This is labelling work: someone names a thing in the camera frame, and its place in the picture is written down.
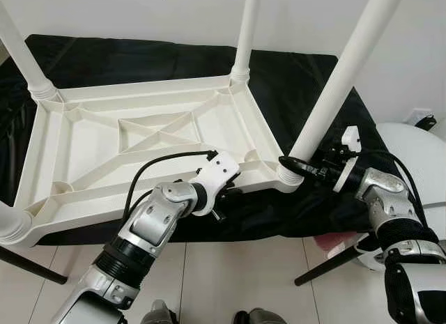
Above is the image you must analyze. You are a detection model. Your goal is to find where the white plastic children table top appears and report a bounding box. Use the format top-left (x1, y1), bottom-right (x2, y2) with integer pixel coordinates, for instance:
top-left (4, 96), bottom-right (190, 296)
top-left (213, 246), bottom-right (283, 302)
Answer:
top-left (0, 74), bottom-right (305, 249)

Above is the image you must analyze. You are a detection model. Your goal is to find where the red round object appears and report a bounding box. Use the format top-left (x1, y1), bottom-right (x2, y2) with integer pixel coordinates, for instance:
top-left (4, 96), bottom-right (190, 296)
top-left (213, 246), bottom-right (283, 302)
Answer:
top-left (313, 231), bottom-right (357, 252)

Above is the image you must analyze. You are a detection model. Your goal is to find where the white domed appliance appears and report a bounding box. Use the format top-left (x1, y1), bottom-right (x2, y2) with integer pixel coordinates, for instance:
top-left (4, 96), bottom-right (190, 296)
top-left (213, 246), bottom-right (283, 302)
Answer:
top-left (355, 122), bottom-right (446, 270)

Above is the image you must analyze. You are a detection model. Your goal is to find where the black table cover cloth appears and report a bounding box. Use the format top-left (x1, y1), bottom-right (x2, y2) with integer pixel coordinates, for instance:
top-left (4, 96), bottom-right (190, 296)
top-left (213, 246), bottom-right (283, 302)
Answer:
top-left (0, 35), bottom-right (420, 245)

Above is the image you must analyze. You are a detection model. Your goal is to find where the black power plug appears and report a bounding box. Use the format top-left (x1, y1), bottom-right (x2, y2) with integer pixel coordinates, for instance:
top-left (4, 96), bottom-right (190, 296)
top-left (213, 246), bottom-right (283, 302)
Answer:
top-left (415, 115), bottom-right (438, 132)

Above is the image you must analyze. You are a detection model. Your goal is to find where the grey robot left foot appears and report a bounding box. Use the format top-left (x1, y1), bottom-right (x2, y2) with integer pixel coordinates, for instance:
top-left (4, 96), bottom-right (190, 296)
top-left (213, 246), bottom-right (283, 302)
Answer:
top-left (141, 300), bottom-right (179, 324)

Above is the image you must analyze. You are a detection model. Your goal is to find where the white wall socket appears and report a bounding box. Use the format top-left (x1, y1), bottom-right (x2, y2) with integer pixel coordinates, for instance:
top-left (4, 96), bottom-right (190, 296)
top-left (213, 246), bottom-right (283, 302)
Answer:
top-left (404, 108), bottom-right (430, 123)

